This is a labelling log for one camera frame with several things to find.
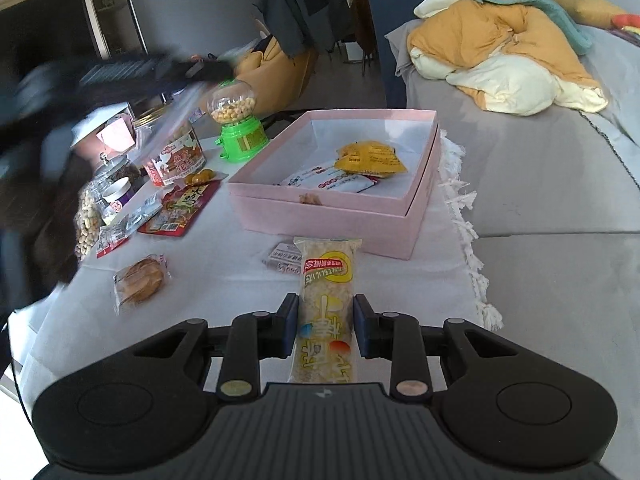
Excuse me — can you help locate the round cookie packet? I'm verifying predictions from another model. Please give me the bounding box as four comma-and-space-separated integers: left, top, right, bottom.
112, 254, 172, 312

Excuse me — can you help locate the red label plastic jar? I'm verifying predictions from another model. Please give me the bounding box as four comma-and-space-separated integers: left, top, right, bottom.
134, 109, 207, 187

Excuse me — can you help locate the red snack pouch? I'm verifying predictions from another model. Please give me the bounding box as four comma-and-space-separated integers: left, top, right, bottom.
137, 180, 222, 237

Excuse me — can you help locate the green candy dispenser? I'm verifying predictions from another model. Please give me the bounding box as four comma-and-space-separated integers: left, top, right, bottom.
206, 80, 271, 163

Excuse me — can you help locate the colourful striped pillow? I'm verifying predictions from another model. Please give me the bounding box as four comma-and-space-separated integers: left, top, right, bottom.
611, 11, 640, 37

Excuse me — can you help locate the yellow and cream duvet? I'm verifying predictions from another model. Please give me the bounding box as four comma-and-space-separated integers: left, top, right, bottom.
406, 0, 610, 117

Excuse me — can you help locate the silver small packet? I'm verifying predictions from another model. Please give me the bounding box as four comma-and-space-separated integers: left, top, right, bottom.
124, 197, 164, 232

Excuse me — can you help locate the teal towel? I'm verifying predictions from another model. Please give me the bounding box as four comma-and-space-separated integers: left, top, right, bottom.
472, 0, 594, 57

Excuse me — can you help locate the yellow pillow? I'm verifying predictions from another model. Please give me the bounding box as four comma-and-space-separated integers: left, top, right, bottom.
549, 0, 627, 29

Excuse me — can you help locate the white red small packet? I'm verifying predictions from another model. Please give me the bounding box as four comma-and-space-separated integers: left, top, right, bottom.
96, 222, 132, 259

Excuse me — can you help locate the grey sofa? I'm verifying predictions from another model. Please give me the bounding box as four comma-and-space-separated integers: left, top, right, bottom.
384, 19, 640, 413

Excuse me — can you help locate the brown chair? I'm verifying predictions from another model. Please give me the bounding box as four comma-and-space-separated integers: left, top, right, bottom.
349, 0, 377, 57

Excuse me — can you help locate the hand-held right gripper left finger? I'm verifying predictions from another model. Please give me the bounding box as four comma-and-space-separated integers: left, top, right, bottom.
132, 292, 300, 402

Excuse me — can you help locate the long yellow snack packet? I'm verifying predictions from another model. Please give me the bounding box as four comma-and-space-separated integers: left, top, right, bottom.
292, 236, 362, 386

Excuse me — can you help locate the beige shelf cabinet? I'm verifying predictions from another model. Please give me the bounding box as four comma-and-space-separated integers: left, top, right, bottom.
80, 0, 147, 60

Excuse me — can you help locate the pink cardboard box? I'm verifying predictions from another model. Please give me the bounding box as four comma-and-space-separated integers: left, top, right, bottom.
227, 109, 442, 261

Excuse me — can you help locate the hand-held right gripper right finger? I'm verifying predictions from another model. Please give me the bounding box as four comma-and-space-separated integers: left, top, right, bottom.
352, 294, 516, 397

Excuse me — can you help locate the pink tissue box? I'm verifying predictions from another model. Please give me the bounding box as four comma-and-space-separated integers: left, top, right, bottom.
96, 115, 137, 155

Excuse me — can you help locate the dark hanging jacket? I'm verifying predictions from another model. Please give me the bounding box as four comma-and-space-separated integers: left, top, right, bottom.
256, 0, 352, 57

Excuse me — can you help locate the glass jar with dark contents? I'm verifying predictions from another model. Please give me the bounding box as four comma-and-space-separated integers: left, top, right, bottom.
92, 152, 144, 196

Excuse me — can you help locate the small white pink packet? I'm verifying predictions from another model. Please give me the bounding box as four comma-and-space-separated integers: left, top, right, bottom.
261, 241, 301, 276

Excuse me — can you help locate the dark blue cabinet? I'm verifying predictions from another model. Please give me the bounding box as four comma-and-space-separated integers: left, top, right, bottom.
364, 0, 447, 109

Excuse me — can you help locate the yellow bean bag chair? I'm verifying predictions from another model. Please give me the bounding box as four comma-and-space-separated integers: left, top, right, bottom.
234, 34, 319, 112

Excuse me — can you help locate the glass jar of peanuts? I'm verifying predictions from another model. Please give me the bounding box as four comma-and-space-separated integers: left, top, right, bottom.
74, 189, 105, 259

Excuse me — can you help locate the white snack packet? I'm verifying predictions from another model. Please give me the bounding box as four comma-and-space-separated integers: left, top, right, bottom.
279, 162, 381, 196

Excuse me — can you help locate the small orange candy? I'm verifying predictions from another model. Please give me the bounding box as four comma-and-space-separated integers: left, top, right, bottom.
184, 169, 224, 187

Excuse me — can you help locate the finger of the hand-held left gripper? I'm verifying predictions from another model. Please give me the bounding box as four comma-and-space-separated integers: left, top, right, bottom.
160, 54, 237, 87

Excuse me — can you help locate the black television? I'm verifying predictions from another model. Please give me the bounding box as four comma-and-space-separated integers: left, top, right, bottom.
0, 0, 109, 92

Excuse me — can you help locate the purple jar with white lid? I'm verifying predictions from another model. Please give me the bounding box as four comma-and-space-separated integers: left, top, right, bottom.
101, 177, 134, 217

